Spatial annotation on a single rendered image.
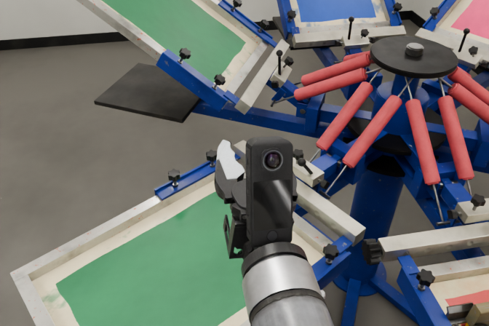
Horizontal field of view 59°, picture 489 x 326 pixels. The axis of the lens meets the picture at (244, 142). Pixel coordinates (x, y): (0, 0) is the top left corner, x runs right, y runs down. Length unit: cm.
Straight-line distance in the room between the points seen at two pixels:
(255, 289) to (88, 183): 278
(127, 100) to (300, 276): 176
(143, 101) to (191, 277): 101
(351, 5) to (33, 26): 355
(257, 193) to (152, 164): 277
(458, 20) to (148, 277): 193
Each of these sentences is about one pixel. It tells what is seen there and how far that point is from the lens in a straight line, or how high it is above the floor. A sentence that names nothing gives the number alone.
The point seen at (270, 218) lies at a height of 170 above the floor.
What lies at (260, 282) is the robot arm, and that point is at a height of 169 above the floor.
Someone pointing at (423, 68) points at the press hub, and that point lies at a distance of 165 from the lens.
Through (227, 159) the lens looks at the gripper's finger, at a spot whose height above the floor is 169.
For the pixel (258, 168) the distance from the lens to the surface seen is 44.
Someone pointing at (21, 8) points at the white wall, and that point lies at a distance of 509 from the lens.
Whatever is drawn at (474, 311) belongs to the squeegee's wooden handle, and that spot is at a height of 104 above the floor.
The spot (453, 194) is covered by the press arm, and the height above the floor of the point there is 104.
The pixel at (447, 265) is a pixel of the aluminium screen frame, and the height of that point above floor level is 99.
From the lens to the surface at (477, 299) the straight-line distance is 144.
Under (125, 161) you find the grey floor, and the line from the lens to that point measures 327.
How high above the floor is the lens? 204
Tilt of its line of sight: 38 degrees down
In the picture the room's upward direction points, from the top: straight up
